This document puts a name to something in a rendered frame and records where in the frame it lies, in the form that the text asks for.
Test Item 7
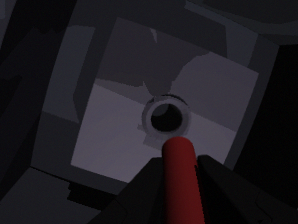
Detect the grey plate with hole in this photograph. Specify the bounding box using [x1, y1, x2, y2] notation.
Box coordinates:
[71, 18, 258, 183]

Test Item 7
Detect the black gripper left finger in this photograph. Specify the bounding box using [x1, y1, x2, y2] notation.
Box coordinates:
[86, 157, 164, 224]

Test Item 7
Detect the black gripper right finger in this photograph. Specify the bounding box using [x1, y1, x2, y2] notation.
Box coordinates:
[197, 155, 298, 224]

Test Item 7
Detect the dark red peg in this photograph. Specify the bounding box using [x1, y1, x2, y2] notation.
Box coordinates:
[162, 137, 210, 224]

